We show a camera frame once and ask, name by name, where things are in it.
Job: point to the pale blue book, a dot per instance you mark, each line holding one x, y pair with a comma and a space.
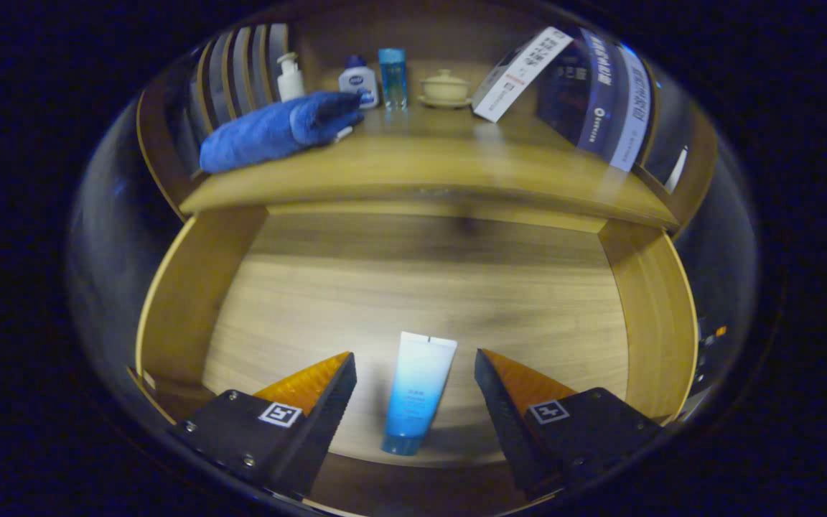
636, 108

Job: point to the beige lidded teacup with saucer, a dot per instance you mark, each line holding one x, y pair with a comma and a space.
445, 90

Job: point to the blue and white tube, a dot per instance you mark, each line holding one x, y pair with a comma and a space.
417, 388

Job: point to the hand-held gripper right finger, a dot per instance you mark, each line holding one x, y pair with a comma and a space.
503, 424

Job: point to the black device with orange part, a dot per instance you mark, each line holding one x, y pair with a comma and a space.
709, 352

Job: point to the folded blue towel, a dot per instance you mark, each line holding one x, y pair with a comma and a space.
270, 133

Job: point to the white pump bottle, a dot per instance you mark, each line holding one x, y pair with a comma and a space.
290, 82

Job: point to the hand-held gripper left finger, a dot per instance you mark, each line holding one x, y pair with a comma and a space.
320, 431

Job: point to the white book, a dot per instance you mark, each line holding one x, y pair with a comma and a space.
521, 75

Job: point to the clear blue bottle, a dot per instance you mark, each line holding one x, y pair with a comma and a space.
393, 79

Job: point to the wooden countertop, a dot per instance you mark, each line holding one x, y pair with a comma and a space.
421, 158

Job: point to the dark blue book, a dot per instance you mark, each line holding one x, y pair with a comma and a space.
578, 93

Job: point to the white bottle with blue cap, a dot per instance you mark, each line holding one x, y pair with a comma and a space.
358, 82

